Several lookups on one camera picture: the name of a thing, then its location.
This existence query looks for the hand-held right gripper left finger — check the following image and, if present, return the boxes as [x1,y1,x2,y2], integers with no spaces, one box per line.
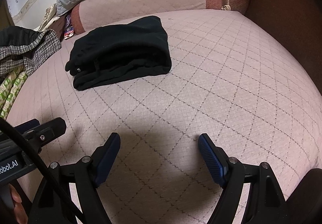
[28,132,121,224]

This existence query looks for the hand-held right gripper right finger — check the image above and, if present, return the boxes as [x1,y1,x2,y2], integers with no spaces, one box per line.
[198,133,288,224]

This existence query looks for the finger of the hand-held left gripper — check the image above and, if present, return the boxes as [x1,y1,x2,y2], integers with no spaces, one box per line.
[24,118,67,154]
[15,119,41,135]

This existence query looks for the black pants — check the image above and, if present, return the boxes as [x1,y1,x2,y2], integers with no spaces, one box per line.
[65,15,173,92]

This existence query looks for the person's left hand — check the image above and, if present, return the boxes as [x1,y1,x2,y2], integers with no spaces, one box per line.
[9,184,28,224]

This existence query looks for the green patterned cloth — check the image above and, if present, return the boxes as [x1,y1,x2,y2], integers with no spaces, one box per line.
[0,65,28,120]

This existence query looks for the pink quilted bed cover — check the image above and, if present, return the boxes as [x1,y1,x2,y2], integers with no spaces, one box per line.
[5,9,320,224]

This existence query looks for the houndstooth jacket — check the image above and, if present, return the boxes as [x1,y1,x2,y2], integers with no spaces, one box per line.
[0,26,62,78]

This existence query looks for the colourful small packet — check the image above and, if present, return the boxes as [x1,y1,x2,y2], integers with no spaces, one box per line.
[63,13,74,39]

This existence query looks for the cream cloth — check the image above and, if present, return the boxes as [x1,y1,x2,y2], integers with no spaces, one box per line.
[38,4,61,32]

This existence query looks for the black cable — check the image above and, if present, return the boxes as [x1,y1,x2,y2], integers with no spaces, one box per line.
[0,117,83,224]

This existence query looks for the brown bed frame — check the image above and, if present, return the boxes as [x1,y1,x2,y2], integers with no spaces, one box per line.
[245,0,322,104]

